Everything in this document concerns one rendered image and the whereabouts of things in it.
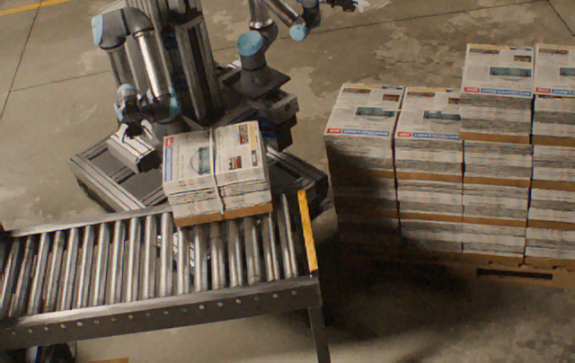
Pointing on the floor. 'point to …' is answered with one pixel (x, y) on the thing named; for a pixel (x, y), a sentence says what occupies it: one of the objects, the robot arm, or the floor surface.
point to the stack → (388, 97)
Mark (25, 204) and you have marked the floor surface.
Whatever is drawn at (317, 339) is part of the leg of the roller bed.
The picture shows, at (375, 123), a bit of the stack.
